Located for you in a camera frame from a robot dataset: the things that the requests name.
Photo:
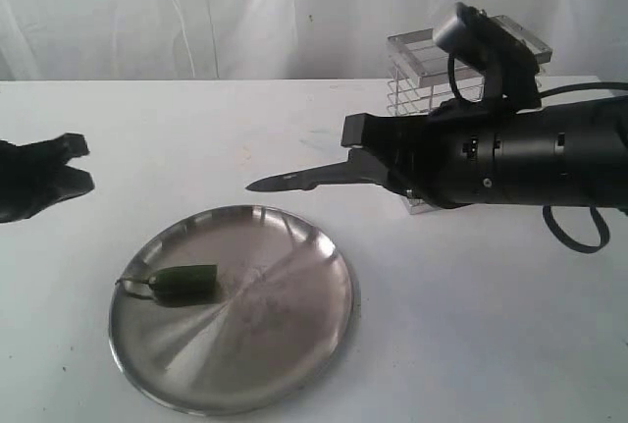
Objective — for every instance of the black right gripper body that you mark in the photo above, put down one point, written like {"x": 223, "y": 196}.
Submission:
{"x": 460, "y": 169}

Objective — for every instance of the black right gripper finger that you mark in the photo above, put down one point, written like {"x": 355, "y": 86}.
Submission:
{"x": 386, "y": 135}
{"x": 365, "y": 168}

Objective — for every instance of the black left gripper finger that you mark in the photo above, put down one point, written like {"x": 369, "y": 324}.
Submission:
{"x": 55, "y": 152}
{"x": 61, "y": 185}

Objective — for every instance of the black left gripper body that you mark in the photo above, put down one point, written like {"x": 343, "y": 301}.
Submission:
{"x": 18, "y": 185}

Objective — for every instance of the black handled kitchen knife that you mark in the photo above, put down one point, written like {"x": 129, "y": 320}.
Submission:
{"x": 334, "y": 174}

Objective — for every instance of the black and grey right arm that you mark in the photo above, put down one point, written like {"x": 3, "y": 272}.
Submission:
{"x": 571, "y": 154}

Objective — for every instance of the white backdrop curtain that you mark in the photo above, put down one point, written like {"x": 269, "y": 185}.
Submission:
{"x": 275, "y": 39}

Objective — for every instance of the round stainless steel plate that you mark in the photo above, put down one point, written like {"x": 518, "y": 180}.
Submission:
{"x": 282, "y": 310}

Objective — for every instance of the metal wire utensil holder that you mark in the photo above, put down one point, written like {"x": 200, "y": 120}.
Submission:
{"x": 418, "y": 80}

